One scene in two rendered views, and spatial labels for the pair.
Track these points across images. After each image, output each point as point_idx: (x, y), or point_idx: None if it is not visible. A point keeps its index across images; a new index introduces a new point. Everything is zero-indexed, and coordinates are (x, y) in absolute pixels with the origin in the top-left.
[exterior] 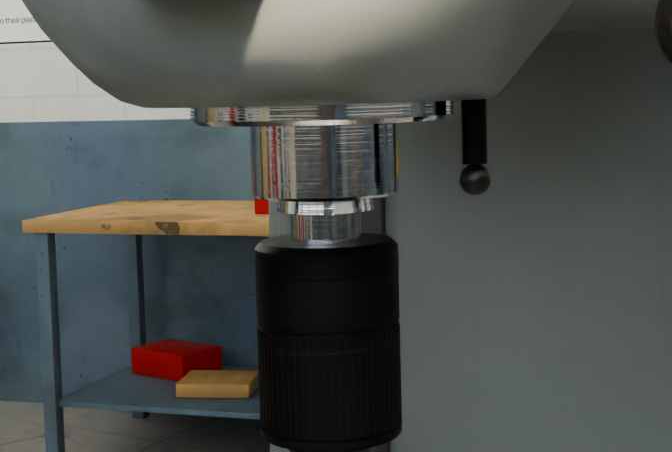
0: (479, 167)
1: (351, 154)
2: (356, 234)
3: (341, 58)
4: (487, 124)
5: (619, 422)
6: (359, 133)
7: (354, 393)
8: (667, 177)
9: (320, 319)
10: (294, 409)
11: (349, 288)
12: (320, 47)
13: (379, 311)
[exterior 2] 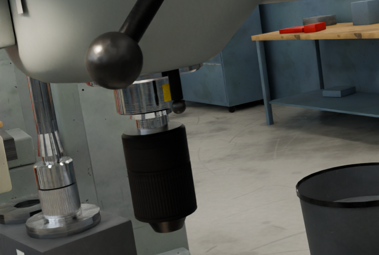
0: (175, 101)
1: (131, 95)
2: (155, 127)
3: (47, 71)
4: None
5: None
6: (133, 86)
7: (147, 198)
8: None
9: (131, 165)
10: (132, 202)
11: (139, 153)
12: (38, 67)
13: (155, 163)
